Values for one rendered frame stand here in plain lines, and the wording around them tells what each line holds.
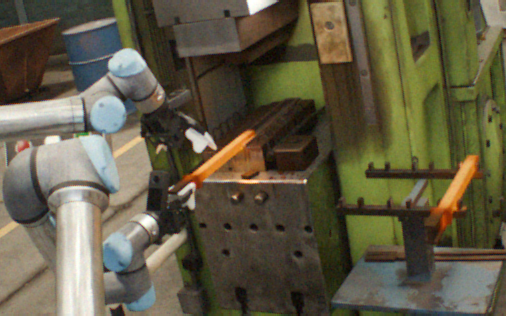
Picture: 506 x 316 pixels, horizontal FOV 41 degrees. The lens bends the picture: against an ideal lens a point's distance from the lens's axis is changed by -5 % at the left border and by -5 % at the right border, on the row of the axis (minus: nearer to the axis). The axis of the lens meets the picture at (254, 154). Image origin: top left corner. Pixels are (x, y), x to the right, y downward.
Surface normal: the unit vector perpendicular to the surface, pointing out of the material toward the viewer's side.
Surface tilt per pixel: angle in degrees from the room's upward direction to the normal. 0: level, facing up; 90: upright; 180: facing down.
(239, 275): 90
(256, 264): 90
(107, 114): 90
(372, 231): 90
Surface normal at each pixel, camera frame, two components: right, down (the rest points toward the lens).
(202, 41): -0.43, 0.39
